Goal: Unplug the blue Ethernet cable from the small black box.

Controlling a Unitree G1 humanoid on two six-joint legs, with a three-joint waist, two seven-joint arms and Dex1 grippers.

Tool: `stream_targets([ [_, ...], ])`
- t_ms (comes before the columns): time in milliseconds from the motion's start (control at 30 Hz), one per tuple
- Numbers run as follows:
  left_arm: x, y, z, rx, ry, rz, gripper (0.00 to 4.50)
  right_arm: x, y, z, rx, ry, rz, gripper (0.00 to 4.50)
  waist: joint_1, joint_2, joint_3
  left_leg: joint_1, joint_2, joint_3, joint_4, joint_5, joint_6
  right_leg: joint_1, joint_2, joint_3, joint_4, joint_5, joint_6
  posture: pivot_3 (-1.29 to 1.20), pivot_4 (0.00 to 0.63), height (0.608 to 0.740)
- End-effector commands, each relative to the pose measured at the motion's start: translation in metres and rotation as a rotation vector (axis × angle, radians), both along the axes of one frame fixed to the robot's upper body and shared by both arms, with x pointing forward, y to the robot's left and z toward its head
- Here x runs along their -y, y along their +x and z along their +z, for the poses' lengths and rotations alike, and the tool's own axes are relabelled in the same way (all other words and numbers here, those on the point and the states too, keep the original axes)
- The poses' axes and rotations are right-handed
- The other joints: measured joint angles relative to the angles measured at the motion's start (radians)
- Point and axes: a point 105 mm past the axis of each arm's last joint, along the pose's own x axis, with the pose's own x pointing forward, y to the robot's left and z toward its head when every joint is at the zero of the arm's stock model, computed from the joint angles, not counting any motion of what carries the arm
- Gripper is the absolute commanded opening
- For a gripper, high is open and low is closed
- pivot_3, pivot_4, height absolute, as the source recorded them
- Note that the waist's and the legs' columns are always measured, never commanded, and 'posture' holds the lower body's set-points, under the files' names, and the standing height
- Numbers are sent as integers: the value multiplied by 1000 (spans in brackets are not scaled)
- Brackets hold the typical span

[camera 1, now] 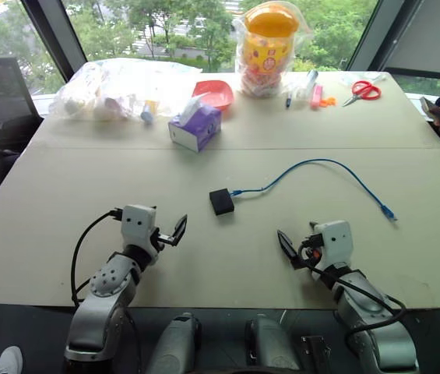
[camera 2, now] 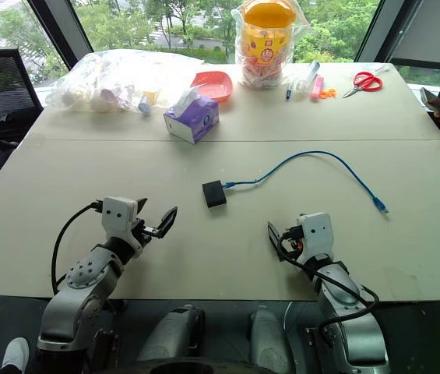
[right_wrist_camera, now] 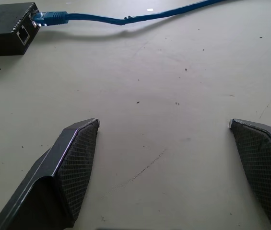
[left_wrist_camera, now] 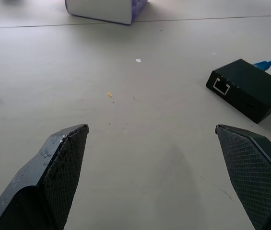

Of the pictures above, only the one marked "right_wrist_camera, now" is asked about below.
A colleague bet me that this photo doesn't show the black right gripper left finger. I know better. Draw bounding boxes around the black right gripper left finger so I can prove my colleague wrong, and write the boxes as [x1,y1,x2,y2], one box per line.
[0,117,102,230]

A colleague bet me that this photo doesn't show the blue Ethernet cable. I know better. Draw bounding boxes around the blue Ethernet cable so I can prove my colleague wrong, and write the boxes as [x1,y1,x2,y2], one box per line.
[31,0,212,26]

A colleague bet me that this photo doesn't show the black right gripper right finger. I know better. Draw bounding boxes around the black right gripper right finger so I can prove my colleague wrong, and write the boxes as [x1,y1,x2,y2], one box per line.
[228,118,271,230]

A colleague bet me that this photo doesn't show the black network switch box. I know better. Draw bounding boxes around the black network switch box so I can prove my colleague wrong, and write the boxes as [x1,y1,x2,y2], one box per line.
[0,2,41,58]

